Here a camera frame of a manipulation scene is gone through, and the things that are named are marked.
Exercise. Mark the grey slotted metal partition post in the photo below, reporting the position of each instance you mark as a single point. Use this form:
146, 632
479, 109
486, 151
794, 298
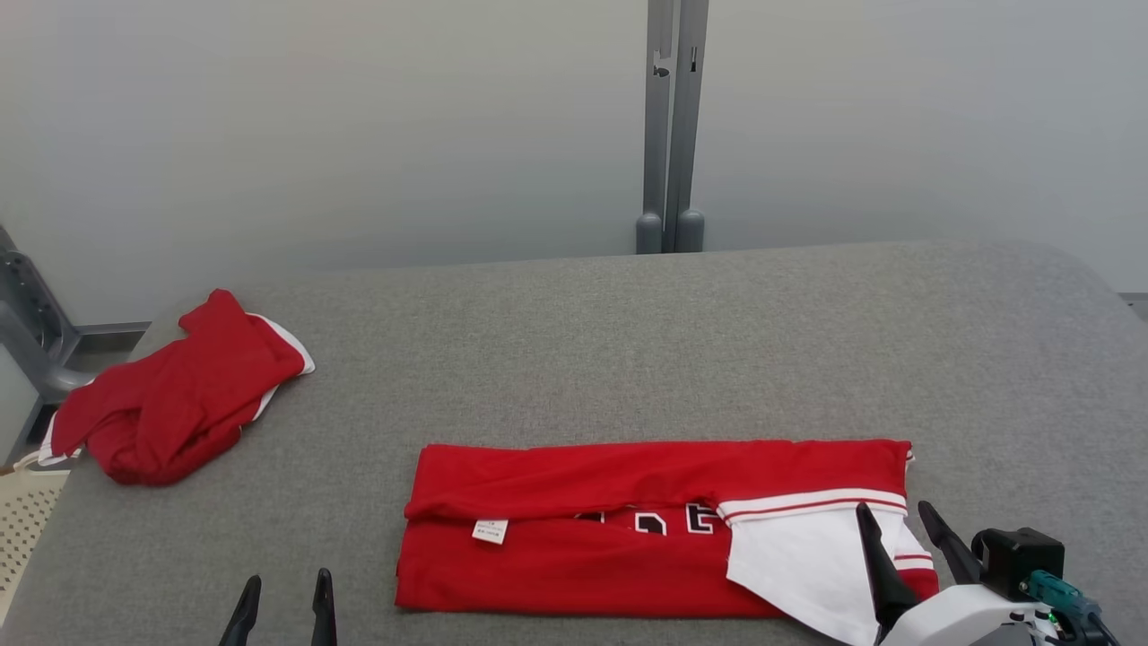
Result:
671, 117

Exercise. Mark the red and white jersey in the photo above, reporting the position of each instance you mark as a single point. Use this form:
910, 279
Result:
583, 565

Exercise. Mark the cream perforated laundry basket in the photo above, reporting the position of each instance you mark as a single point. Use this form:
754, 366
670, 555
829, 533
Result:
27, 529

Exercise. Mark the grey metal frame leg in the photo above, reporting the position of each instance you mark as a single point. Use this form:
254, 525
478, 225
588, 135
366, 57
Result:
36, 350

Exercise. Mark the red shorts with white stripe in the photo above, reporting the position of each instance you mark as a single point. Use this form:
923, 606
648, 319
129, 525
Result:
179, 395

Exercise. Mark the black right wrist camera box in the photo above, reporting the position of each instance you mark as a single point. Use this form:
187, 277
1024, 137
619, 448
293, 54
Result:
1018, 556

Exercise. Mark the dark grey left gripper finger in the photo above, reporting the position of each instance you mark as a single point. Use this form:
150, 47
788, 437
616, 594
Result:
242, 619
324, 615

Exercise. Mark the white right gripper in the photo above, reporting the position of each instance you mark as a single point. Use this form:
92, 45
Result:
960, 619

